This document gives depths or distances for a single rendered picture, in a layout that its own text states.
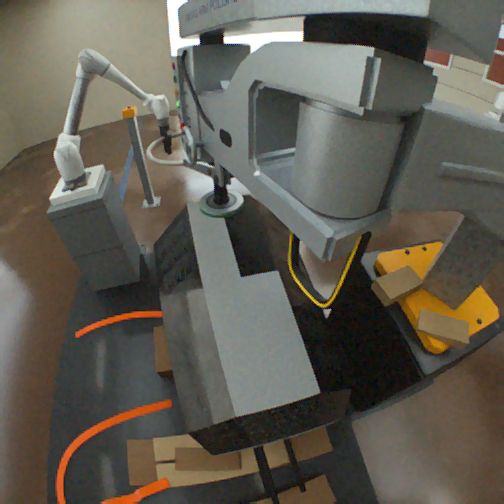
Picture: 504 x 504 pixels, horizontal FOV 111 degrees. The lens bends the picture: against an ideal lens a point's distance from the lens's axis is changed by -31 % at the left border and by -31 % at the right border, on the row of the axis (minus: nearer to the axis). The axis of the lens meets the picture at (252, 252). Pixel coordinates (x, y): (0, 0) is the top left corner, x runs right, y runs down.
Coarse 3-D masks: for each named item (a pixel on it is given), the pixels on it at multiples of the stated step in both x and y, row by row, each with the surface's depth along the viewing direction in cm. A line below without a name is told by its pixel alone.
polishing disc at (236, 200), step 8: (208, 192) 124; (232, 192) 124; (200, 200) 119; (208, 200) 118; (232, 200) 118; (240, 200) 118; (208, 208) 114; (216, 208) 114; (224, 208) 114; (232, 208) 114
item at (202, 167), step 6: (186, 162) 132; (198, 162) 112; (204, 162) 136; (192, 168) 124; (198, 168) 114; (204, 168) 105; (210, 168) 98; (204, 174) 108; (210, 174) 99; (228, 174) 85; (216, 180) 86; (228, 180) 85
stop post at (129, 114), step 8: (128, 112) 187; (136, 112) 195; (128, 120) 194; (136, 120) 202; (128, 128) 199; (136, 128) 202; (136, 136) 206; (136, 144) 212; (136, 152) 217; (136, 160) 223; (144, 160) 230; (144, 168) 231; (144, 176) 237; (144, 184) 244; (144, 192) 250; (152, 192) 257; (144, 200) 268; (152, 200) 259; (144, 208) 257
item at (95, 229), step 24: (48, 216) 122; (72, 216) 129; (96, 216) 136; (120, 216) 165; (72, 240) 140; (96, 240) 147; (120, 240) 155; (96, 264) 159; (120, 264) 167; (96, 288) 174
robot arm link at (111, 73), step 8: (104, 72) 105; (112, 72) 108; (112, 80) 113; (120, 80) 115; (128, 80) 120; (128, 88) 124; (136, 88) 131; (136, 96) 139; (144, 96) 142; (152, 96) 146; (144, 104) 147
